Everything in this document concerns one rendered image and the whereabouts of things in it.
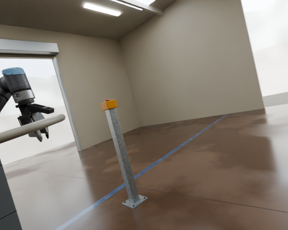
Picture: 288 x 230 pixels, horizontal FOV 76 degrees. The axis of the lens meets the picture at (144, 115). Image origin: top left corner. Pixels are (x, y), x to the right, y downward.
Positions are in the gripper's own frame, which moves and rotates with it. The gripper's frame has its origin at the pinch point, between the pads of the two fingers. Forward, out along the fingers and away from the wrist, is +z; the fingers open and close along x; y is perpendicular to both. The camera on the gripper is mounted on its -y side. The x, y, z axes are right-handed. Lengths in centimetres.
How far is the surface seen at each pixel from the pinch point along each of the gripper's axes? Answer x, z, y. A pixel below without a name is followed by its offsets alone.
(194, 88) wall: -569, 45, -149
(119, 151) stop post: -87, 44, -1
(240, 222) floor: -36, 100, -87
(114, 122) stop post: -90, 15, -6
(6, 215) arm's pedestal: -22, 48, 71
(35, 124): 30.8, -7.7, -23.5
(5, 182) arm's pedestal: -28, 25, 68
